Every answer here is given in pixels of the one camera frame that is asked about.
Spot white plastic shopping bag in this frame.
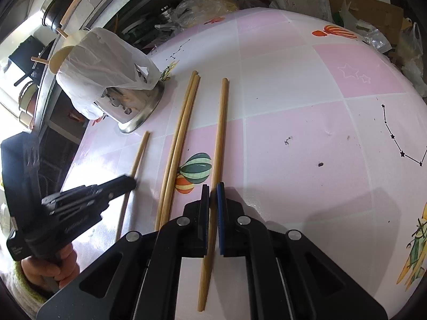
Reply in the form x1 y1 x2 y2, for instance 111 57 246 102
397 22 427 84

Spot black box appliance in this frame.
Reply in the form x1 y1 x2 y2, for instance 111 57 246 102
8 35 37 74

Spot person's left hand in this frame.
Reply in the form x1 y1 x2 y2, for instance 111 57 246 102
21 243 80 295

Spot black cooking pot with lid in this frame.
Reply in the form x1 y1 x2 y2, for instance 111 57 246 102
41 0 90 29

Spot plastic bag yellow contents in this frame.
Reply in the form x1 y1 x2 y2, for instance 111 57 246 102
173 0 257 27

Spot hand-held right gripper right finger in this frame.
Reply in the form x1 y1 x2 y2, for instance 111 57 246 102
216 182 388 320

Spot thin white liner bag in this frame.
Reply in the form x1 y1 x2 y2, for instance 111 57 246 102
55 27 161 121

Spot crumpled clear plastic bag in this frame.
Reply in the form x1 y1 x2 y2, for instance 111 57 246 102
354 18 392 54

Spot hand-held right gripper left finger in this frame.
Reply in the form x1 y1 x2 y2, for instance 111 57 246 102
36 183 211 320

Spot cardboard box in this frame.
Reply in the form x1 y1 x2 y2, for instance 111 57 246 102
325 0 406 41

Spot steel utensil holder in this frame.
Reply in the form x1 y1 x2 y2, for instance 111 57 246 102
95 80 165 134

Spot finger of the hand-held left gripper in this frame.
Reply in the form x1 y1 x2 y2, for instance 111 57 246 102
42 174 138 214

